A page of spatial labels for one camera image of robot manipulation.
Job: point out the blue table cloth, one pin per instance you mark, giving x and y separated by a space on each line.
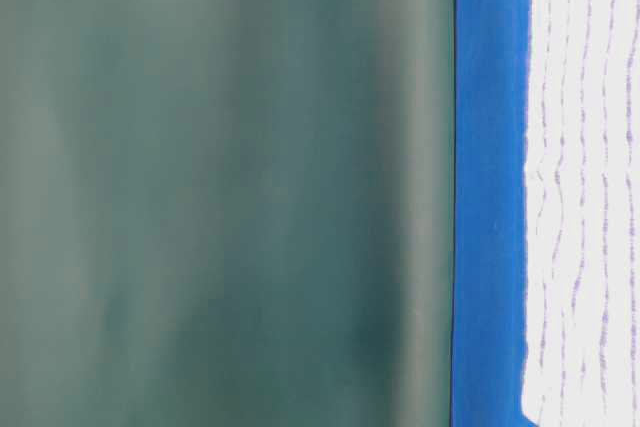
489 346

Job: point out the white blue striped towel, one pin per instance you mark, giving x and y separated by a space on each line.
582 214

